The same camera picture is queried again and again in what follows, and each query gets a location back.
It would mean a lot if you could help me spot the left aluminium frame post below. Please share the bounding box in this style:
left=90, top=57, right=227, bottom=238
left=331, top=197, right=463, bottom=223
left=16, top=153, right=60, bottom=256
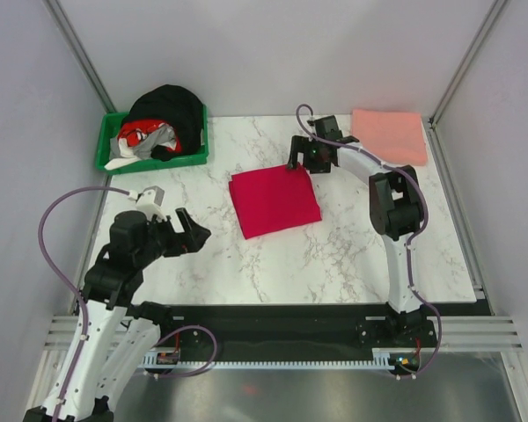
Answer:
left=43, top=0, right=116, bottom=113

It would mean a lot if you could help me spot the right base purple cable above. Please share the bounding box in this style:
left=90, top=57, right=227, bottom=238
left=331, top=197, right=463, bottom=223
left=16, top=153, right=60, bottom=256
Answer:
left=391, top=307, right=444, bottom=382

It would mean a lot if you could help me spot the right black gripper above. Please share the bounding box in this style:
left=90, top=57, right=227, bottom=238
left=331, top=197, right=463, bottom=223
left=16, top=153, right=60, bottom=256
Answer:
left=286, top=136, right=331, bottom=175

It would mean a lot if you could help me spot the folded salmon pink t shirt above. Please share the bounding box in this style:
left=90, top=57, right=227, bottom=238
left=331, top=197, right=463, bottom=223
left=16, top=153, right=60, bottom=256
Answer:
left=351, top=109, right=428, bottom=166

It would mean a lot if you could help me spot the black garment in bin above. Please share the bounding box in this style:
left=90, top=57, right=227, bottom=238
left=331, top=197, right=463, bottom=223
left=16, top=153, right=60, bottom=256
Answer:
left=119, top=84, right=204, bottom=162

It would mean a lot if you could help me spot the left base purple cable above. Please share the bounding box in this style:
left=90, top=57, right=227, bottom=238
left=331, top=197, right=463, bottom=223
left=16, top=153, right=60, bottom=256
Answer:
left=143, top=324, right=218, bottom=380

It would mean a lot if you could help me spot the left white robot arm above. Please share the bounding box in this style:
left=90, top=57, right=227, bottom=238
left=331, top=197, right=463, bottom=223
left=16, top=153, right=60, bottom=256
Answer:
left=24, top=208, right=211, bottom=421

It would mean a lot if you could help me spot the light blue cable duct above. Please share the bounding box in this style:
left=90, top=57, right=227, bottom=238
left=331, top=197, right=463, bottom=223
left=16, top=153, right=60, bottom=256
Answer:
left=138, top=349, right=395, bottom=371

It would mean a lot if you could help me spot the magenta t shirt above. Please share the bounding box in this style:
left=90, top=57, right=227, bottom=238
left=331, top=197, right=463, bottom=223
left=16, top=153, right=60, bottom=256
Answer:
left=229, top=165, right=321, bottom=239

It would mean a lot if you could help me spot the green plastic bin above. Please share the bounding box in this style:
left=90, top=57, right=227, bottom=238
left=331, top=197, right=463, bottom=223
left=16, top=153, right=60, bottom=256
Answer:
left=95, top=105, right=210, bottom=176

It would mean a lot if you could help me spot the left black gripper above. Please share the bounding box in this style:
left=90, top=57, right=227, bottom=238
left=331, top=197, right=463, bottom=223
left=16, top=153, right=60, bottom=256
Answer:
left=136, top=207, right=210, bottom=267

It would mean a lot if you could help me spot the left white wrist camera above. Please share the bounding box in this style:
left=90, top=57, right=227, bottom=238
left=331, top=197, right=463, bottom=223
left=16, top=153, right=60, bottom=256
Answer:
left=128, top=186, right=165, bottom=221

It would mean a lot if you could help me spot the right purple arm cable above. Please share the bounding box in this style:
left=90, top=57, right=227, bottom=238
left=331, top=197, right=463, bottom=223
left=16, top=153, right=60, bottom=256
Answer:
left=295, top=103, right=441, bottom=317

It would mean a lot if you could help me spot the white garment in bin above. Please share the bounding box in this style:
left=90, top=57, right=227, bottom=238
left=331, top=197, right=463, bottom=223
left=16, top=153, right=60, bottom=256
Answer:
left=104, top=137, right=140, bottom=171

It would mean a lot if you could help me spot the grey garment in bin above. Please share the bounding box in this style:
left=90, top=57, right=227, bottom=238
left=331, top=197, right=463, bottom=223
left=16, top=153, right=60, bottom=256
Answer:
left=131, top=124, right=179, bottom=160

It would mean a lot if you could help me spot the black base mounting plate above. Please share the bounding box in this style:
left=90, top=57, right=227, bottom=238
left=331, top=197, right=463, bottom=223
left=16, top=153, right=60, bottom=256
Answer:
left=127, top=302, right=436, bottom=363

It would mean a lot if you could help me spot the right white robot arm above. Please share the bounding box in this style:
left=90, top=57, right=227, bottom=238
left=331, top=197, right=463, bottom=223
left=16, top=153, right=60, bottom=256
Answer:
left=287, top=115, right=436, bottom=346

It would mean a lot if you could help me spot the red garment in bin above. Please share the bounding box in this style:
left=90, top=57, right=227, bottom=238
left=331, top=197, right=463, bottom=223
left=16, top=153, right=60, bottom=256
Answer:
left=117, top=120, right=182, bottom=153

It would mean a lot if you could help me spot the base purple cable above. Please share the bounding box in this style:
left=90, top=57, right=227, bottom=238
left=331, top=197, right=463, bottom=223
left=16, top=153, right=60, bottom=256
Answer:
left=143, top=324, right=218, bottom=380
left=391, top=307, right=444, bottom=382

